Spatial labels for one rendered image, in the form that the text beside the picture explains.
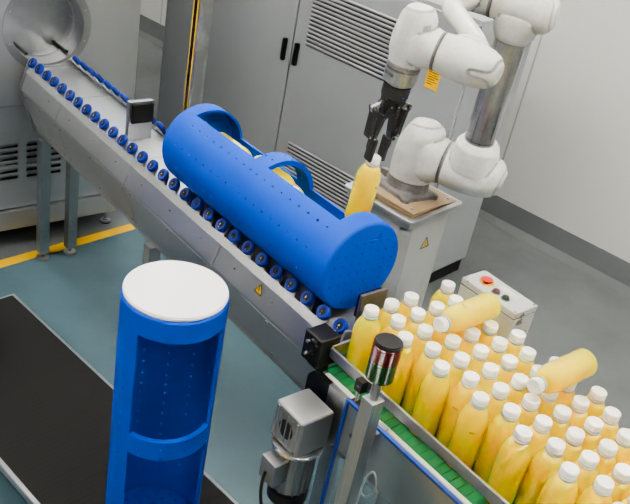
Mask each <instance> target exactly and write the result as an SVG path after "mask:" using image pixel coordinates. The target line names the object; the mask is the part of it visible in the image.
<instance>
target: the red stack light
mask: <svg viewBox="0 0 630 504"><path fill-rule="evenodd" d="M402 350H403V348H402ZM402 350H400V351H398V352H394V353H391V352H386V351H383V350H381V349H380V348H378V347H377V346H376V344H375V342H374V341H373V345H372V349H371V353H370V358H371V360H372V361H373V362H374V363H375V364H376V365H378V366H380V367H384V368H392V367H395V366H397V365H398V364H399V360H400V357H401V353H402Z"/></svg>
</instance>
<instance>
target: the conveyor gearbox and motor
mask: <svg viewBox="0 0 630 504"><path fill-rule="evenodd" d="M333 415H334V412H333V411H332V410H331V409H330V408H329V407H328V406H327V405H326V404H325V403H324V402H323V401H322V400H321V399H320V398H319V397H318V396H317V395H316V394H315V393H314V392H312V391H311V390H310V389H309V388H308V389H305V390H302V391H299V392H297V393H294V394H291V395H289V396H286V397H284V398H281V399H279V400H278V402H277V407H276V412H275V417H274V422H273V427H272V445H273V447H274V449H273V450H271V451H268V452H266V453H263V454H262V459H261V464H260V469H259V475H260V476H261V477H262V478H261V481H260V487H259V504H263V500H262V490H263V483H264V481H265V482H266V483H267V484H268V486H267V496H268V498H269V499H270V500H271V501H272V502H273V503H274V504H303V503H304V502H305V500H306V497H307V493H308V490H309V486H310V483H311V479H312V474H313V470H314V466H315V462H316V459H317V458H318V457H319V456H320V455H321V454H322V452H323V449H324V446H325V445H326V443H327V439H328V435H329V431H330V427H331V423H332V419H333Z"/></svg>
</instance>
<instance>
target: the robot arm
mask: <svg viewBox="0 0 630 504"><path fill-rule="evenodd" d="M560 7H561V3H560V1H559V0H443V2H442V13H443V15H444V17H445V19H446V21H447V22H448V23H449V25H450V26H451V27H452V28H453V30H454V31H455V32H456V33H457V35H454V34H451V33H448V32H445V31H444V30H442V29H441V28H439V27H437V26H438V16H437V12H436V10H435V8H433V7H432V6H429V5H426V4H423V3H411V4H409V5H408V6H407V7H406V8H404V9H403V11H402V12H401V14H400V16H399V18H398V20H397V22H396V25H395V27H394V30H393V32H392V36H391V39H390V44H389V55H388V59H387V63H386V66H385V69H384V73H383V79H384V82H383V85H382V88H381V97H380V99H379V100H378V103H376V104H374V105H373V104H372V103H370V104H369V114H368V118H367V122H366V126H365V130H364V135H365V136H366V137H367V138H368V141H367V145H366V151H365V154H364V158H365V159H366V160H367V161H368V162H369V163H371V162H372V159H373V156H374V153H375V150H376V147H377V144H378V140H377V137H378V135H379V133H380V131H381V128H382V126H383V124H384V122H385V120H387V119H388V123H387V130H386V135H387V136H386V135H385V134H383V136H382V139H381V143H380V146H379V149H378V153H377V154H378V155H379V156H380V157H381V161H385V158H386V154H387V151H388V148H389V147H390V145H391V142H392V141H394V140H395V139H396V138H395V136H397V137H398V136H399V135H400V133H401V130H402V128H403V125H404V123H405V120H406V117H407V115H408V113H409V111H410V110H411V108H412V105H411V104H410V103H408V102H407V101H406V100H407V99H408V97H409V94H410V91H411V88H413V87H414V86H415V84H416V81H417V78H418V75H419V72H420V70H421V68H423V69H428V70H431V71H433V72H435V73H437V74H439V75H441V76H442V77H444V78H447V79H449V80H451V81H453V82H456V83H459V84H461V85H464V86H467V87H471V88H477V89H479V92H478V95H477V98H476V102H475V105H474V108H473V112H472V115H471V118H470V122H469V125H468V128H467V131H466V132H465V133H463V134H461V135H460V136H459V137H458V138H457V140H456V142H455V143H454V142H452V141H451V140H449V139H448V138H447V137H446V131H445V129H444V127H443V126H442V125H441V124H440V123H439V122H438V121H436V120H434V119H431V118H425V117H418V118H415V119H414V120H413V121H412V122H410V124H409V125H408V126H407V127H406V128H405V129H404V130H403V132H402V133H401V135H400V137H399V139H398V141H397V144H396V146H395V149H394V152H393V156H392V160H391V165H390V168H387V167H382V168H381V174H382V175H383V176H384V177H381V180H380V184H379V186H380V187H381V188H383V189H384V190H386V191H387V192H389V193H390V194H392V195H393V196H394V197H396V198H397V199H399V200H400V202H402V203H404V204H410V203H412V202H419V201H425V200H437V199H438V194H436V193H434V192H433V191H431V190H430V189H429V184H430V182H434V183H438V184H440V185H442V186H444V187H446V188H449V189H451V190H453V191H456V192H459V193H462V194H465V195H468V196H472V197H479V198H488V197H491V196H495V195H497V194H498V192H499V190H500V188H501V186H502V184H503V182H504V180H505V179H506V176H507V174H508V172H507V167H506V164H505V162H504V161H503V160H501V159H499V158H500V148H499V145H498V143H497V141H496V140H495V139H496V136H497V133H498V130H499V127H500V124H501V121H502V118H503V115H504V112H505V109H506V106H507V103H508V100H509V97H510V94H511V91H512V88H513V86H514V83H515V80H516V77H517V74H518V71H519V68H520V65H521V62H522V59H523V56H524V53H525V50H526V47H527V45H529V44H530V43H531V42H532V41H533V40H534V39H535V37H536V36H537V35H544V34H546V33H548V32H550V31H551V30H552V29H553V28H554V27H555V25H556V22H557V19H558V16H559V12H560ZM469 11H470V12H474V13H477V14H480V15H483V16H486V17H489V18H491V19H493V31H494V35H495V39H494V42H493V46H492V48H491V47H490V45H489V43H488V42H487V40H486V37H485V35H484V34H483V32H482V31H481V29H480V28H479V27H478V25H477V24H476V23H475V21H474V20H473V18H472V17H471V16H470V14H469V13H468V12H469Z"/></svg>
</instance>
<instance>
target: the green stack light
mask: <svg viewBox="0 0 630 504"><path fill-rule="evenodd" d="M397 367H398V365H397V366H395V367H392V368H384V367H380V366H378V365H376V364H375V363H374V362H373V361H372V360H371V358H370V356H369V360H368V364H367V368H366V372H365V376H366V378H367V379H368V380H369V381H370V382H371V383H373V384H375V385H378V386H388V385H390V384H392V383H393V381H394V378H395V374H396V371H397Z"/></svg>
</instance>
